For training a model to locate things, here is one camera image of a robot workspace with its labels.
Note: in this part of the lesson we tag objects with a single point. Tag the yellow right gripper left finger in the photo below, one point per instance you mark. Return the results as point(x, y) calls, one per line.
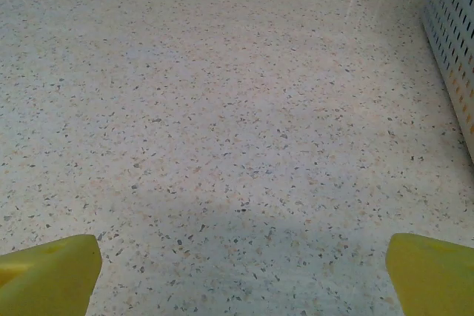
point(44, 279)

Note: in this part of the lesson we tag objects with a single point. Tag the white perforated plastic basket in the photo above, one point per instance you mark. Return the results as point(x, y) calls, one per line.
point(452, 35)

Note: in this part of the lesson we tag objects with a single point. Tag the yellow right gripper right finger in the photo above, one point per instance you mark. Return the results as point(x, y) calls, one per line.
point(433, 279)

